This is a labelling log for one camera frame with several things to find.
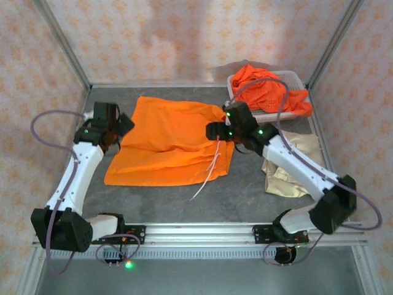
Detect red-orange mesh shorts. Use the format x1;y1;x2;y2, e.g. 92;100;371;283
230;63;313;117

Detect orange shorts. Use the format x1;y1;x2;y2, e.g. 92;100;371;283
103;96;236;202

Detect beige shorts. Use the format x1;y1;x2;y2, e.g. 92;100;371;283
260;130;325;199

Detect white plastic mesh basket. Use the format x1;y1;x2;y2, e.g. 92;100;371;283
226;69;310;121

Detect aluminium table edge bar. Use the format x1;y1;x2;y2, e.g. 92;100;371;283
78;87;93;124
306;88;352;222

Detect black plug block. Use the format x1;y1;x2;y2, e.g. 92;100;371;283
103;250;123;267

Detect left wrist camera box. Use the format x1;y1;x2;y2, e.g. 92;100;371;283
82;101;120;127

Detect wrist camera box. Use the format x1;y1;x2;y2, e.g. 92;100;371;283
82;101;120;127
222;102;259;133

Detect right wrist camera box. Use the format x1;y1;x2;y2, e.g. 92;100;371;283
222;102;259;133

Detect aluminium frame crossbar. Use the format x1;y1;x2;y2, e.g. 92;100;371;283
88;82;309;89

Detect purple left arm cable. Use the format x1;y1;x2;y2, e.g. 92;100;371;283
30;109;141;276

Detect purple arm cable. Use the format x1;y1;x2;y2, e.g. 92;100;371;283
228;77;383;267
30;109;141;276

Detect aluminium frame post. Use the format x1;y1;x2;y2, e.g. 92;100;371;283
33;0;92;92
306;0;366;92

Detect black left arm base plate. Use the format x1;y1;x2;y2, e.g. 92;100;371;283
90;225;147;246

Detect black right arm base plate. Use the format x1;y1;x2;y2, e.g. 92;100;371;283
251;225;309;246

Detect aluminium mounting rail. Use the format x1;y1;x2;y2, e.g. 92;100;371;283
32;223;368;247

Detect slotted grey cable duct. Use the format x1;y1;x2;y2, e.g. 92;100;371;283
45;249;359;261

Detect black round cable port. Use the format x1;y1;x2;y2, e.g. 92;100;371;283
274;246;298;266

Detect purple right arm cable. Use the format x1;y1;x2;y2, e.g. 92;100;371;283
228;77;383;267

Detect aluminium frame leg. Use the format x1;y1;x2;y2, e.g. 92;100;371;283
17;245;47;295
349;245;381;295

